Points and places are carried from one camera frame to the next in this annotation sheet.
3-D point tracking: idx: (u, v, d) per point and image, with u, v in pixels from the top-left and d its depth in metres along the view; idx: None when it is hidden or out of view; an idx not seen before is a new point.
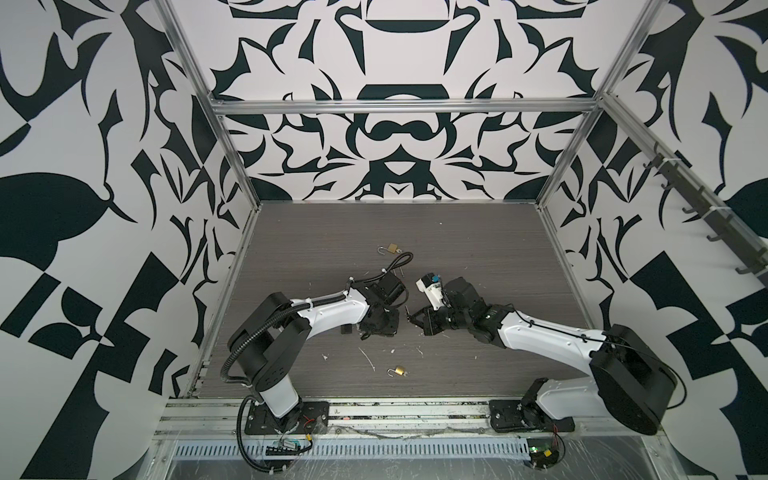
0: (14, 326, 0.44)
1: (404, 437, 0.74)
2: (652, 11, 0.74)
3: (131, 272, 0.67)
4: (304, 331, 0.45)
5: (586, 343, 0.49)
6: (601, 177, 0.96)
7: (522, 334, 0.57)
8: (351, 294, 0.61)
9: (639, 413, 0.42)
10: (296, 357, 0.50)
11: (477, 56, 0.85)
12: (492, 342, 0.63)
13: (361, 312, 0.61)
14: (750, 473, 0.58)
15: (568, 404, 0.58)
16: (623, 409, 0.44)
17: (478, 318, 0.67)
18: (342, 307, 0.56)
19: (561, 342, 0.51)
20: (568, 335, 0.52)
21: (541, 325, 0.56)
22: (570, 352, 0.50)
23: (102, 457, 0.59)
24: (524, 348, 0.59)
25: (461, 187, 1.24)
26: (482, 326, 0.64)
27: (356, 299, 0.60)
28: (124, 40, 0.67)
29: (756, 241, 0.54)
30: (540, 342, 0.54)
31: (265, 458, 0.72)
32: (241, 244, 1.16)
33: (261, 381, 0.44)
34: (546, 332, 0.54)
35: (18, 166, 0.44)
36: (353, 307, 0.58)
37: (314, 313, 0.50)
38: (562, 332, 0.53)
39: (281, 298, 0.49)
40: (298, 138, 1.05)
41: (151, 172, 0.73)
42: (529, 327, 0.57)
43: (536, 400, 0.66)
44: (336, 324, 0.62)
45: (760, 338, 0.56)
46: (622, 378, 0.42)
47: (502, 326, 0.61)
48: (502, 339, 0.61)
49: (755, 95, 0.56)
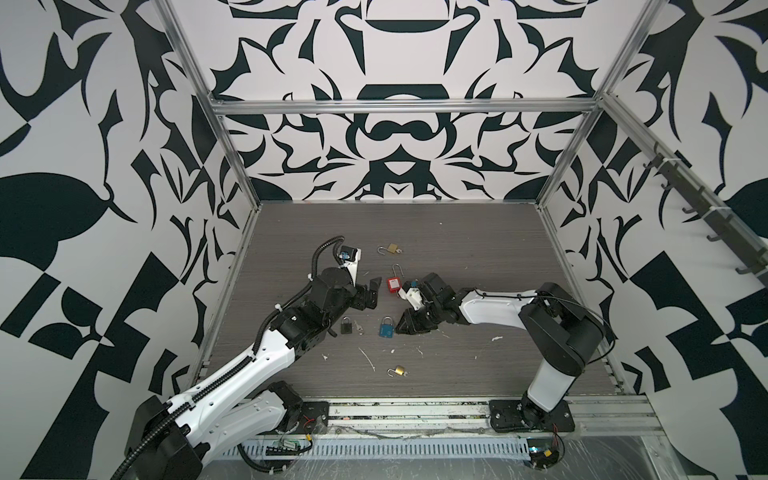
0: (14, 326, 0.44)
1: (404, 437, 0.74)
2: (652, 11, 0.74)
3: (131, 272, 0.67)
4: (181, 449, 0.38)
5: (523, 298, 0.56)
6: (601, 177, 0.96)
7: (475, 305, 0.64)
8: (264, 350, 0.50)
9: (564, 356, 0.48)
10: (200, 464, 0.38)
11: (476, 56, 0.84)
12: (459, 321, 0.70)
13: (286, 361, 0.51)
14: (750, 473, 0.58)
15: (550, 390, 0.60)
16: (555, 357, 0.49)
17: (443, 302, 0.74)
18: (245, 378, 0.46)
19: (502, 303, 0.59)
20: (508, 298, 0.59)
21: (493, 294, 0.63)
22: (511, 309, 0.56)
23: (102, 457, 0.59)
24: (483, 320, 0.64)
25: (461, 187, 1.24)
26: (448, 307, 0.71)
27: (271, 355, 0.49)
28: (124, 39, 0.67)
29: (757, 241, 0.54)
30: (492, 311, 0.60)
31: (265, 458, 0.72)
32: (241, 244, 1.16)
33: None
34: (497, 298, 0.61)
35: (18, 165, 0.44)
36: (269, 367, 0.49)
37: (198, 412, 0.41)
38: (504, 296, 0.61)
39: (155, 404, 0.41)
40: (298, 138, 1.05)
41: (151, 172, 0.73)
42: (483, 297, 0.65)
43: (528, 396, 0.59)
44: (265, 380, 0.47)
45: (759, 338, 0.56)
46: (546, 324, 0.48)
47: (462, 302, 0.68)
48: (464, 316, 0.68)
49: (755, 94, 0.56)
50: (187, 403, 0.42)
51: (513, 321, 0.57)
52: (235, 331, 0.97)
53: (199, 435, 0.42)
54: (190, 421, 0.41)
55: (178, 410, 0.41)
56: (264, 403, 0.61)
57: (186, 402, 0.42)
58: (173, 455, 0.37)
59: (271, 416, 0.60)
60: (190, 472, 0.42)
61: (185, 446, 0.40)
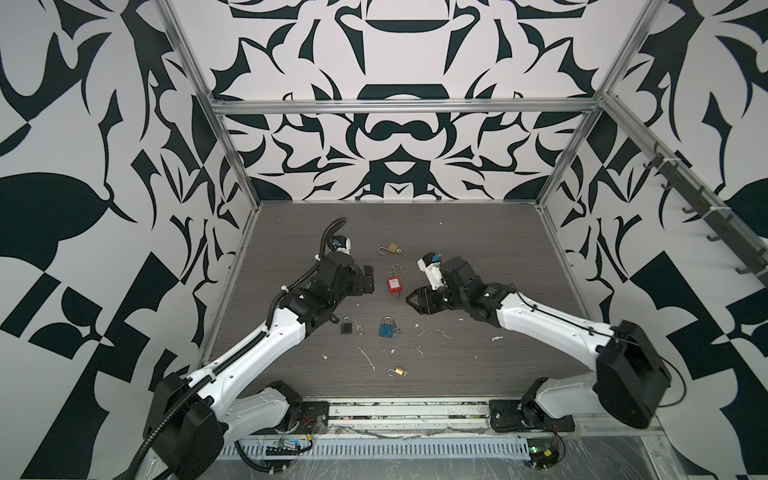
0: (14, 326, 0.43)
1: (404, 437, 0.74)
2: (652, 11, 0.74)
3: (131, 272, 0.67)
4: (207, 418, 0.38)
5: (593, 336, 0.47)
6: (601, 177, 0.96)
7: (520, 315, 0.56)
8: (277, 326, 0.51)
9: (630, 408, 0.43)
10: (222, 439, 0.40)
11: (477, 55, 0.85)
12: (489, 320, 0.61)
13: (295, 339, 0.52)
14: (750, 472, 0.58)
15: (567, 403, 0.58)
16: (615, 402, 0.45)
17: (472, 296, 0.65)
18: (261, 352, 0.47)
19: (565, 332, 0.49)
20: (574, 326, 0.50)
21: (545, 310, 0.54)
22: (575, 342, 0.48)
23: (102, 457, 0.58)
24: (520, 329, 0.57)
25: (461, 187, 1.24)
26: (478, 303, 0.62)
27: (284, 328, 0.51)
28: (124, 39, 0.67)
29: (757, 241, 0.54)
30: (541, 327, 0.52)
31: (265, 458, 0.72)
32: (241, 244, 1.16)
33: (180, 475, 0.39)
34: (548, 317, 0.53)
35: (18, 165, 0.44)
36: (281, 341, 0.50)
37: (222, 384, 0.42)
38: (569, 323, 0.50)
39: (177, 378, 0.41)
40: (298, 137, 1.04)
41: (151, 172, 0.73)
42: (531, 310, 0.55)
43: (536, 399, 0.66)
44: (274, 360, 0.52)
45: (760, 338, 0.56)
46: (624, 372, 0.41)
47: (502, 306, 0.59)
48: (498, 317, 0.59)
49: (755, 94, 0.56)
50: (208, 375, 0.43)
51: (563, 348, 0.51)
52: (234, 331, 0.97)
53: (222, 407, 0.42)
54: (213, 393, 0.41)
55: (201, 382, 0.42)
56: (270, 397, 0.61)
57: (207, 376, 0.43)
58: (201, 423, 0.38)
59: (276, 405, 0.61)
60: (213, 445, 0.42)
61: (211, 415, 0.41)
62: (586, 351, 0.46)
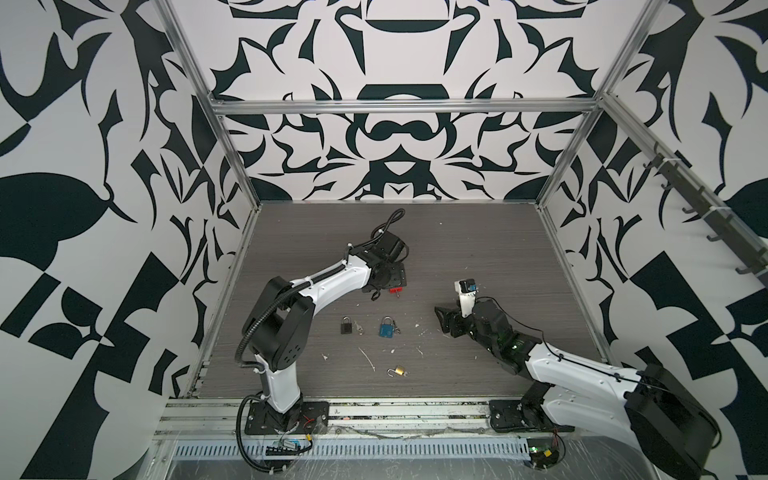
0: (14, 326, 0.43)
1: (404, 437, 0.74)
2: (651, 11, 0.74)
3: (132, 271, 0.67)
4: (309, 309, 0.46)
5: (621, 382, 0.48)
6: (601, 177, 0.96)
7: (548, 367, 0.57)
8: (353, 262, 0.61)
9: (678, 461, 0.41)
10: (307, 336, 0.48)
11: (477, 55, 0.85)
12: (520, 373, 0.62)
13: (364, 278, 0.62)
14: (750, 473, 0.58)
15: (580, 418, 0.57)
16: (660, 454, 0.43)
17: (504, 348, 0.65)
18: (343, 276, 0.57)
19: (592, 379, 0.51)
20: (600, 373, 0.51)
21: (572, 359, 0.56)
22: (603, 391, 0.49)
23: (102, 457, 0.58)
24: (551, 380, 0.58)
25: (461, 187, 1.24)
26: (508, 357, 0.64)
27: (357, 265, 0.61)
28: (124, 40, 0.67)
29: (757, 241, 0.54)
30: (571, 379, 0.54)
31: (265, 458, 0.72)
32: (241, 244, 1.16)
33: (278, 361, 0.47)
34: (576, 366, 0.54)
35: (19, 166, 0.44)
36: (355, 274, 0.59)
37: (316, 291, 0.51)
38: (595, 369, 0.52)
39: (282, 281, 0.50)
40: (298, 138, 1.05)
41: (151, 172, 0.73)
42: (559, 361, 0.57)
43: (544, 405, 0.64)
44: (346, 291, 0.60)
45: (760, 338, 0.56)
46: (658, 419, 0.42)
47: (528, 358, 0.61)
48: (529, 372, 0.61)
49: (754, 94, 0.56)
50: (307, 280, 0.52)
51: (595, 399, 0.51)
52: (235, 331, 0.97)
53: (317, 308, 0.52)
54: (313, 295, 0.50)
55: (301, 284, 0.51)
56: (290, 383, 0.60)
57: (305, 282, 0.52)
58: (305, 312, 0.46)
59: (290, 392, 0.62)
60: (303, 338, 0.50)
61: (311, 309, 0.47)
62: (617, 399, 0.47)
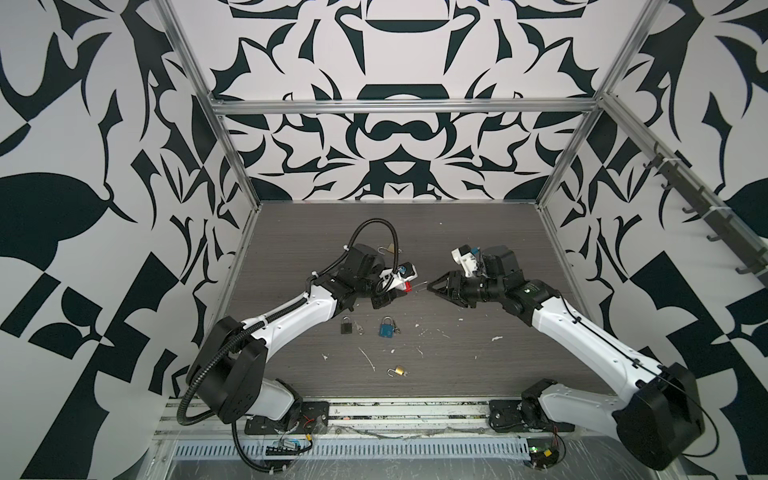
0: (14, 326, 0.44)
1: (404, 437, 0.74)
2: (651, 11, 0.74)
3: (132, 272, 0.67)
4: (261, 354, 0.42)
5: (637, 368, 0.44)
6: (601, 177, 0.96)
7: (561, 326, 0.52)
8: (317, 293, 0.57)
9: (652, 449, 0.41)
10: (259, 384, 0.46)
11: (476, 55, 0.84)
12: (521, 316, 0.58)
13: (329, 309, 0.58)
14: (749, 473, 0.58)
15: (572, 411, 0.58)
16: (636, 436, 0.43)
17: (510, 287, 0.62)
18: (304, 312, 0.52)
19: (606, 355, 0.46)
20: (617, 352, 0.46)
21: (589, 325, 0.51)
22: (613, 369, 0.45)
23: (101, 458, 0.59)
24: (554, 338, 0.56)
25: (461, 187, 1.24)
26: (514, 296, 0.60)
27: (323, 297, 0.57)
28: (124, 40, 0.67)
29: (757, 241, 0.54)
30: (580, 343, 0.50)
31: (265, 458, 0.72)
32: (241, 244, 1.16)
33: (224, 414, 0.41)
34: (593, 335, 0.49)
35: (18, 166, 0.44)
36: (319, 307, 0.55)
37: (271, 331, 0.46)
38: (614, 347, 0.47)
39: (231, 322, 0.45)
40: (298, 138, 1.05)
41: (151, 172, 0.73)
42: (573, 322, 0.52)
43: (540, 399, 0.66)
44: (305, 327, 0.54)
45: (759, 338, 0.56)
46: (659, 410, 0.39)
47: (543, 307, 0.55)
48: (532, 315, 0.57)
49: (755, 94, 0.56)
50: (261, 321, 0.48)
51: (601, 375, 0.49)
52: None
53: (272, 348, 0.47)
54: (265, 335, 0.45)
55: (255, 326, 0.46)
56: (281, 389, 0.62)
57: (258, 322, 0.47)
58: (257, 358, 0.42)
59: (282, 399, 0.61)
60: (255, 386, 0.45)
61: (264, 353, 0.43)
62: (624, 381, 0.44)
